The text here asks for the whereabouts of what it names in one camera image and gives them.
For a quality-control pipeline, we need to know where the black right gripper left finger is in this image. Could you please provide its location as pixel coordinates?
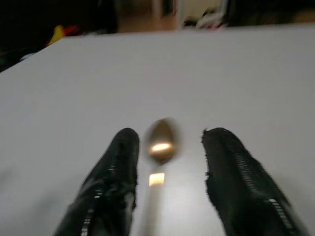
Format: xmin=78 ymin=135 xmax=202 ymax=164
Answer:
xmin=53 ymin=127 xmax=140 ymax=236

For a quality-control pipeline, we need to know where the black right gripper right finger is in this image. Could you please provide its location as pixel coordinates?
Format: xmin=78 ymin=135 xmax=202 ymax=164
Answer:
xmin=200 ymin=127 xmax=310 ymax=236

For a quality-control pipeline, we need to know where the gold spoon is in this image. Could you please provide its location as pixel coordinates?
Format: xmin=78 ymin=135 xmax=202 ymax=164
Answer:
xmin=136 ymin=117 xmax=184 ymax=236

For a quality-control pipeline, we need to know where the red cloth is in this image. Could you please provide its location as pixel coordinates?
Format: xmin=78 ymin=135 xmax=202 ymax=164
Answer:
xmin=63 ymin=24 xmax=79 ymax=36

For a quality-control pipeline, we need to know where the yellow cloth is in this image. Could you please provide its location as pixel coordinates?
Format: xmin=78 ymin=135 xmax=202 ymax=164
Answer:
xmin=46 ymin=24 xmax=66 ymax=47

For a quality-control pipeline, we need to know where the white cloth pile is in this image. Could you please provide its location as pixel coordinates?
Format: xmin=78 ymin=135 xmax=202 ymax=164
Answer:
xmin=194 ymin=13 xmax=223 ymax=29

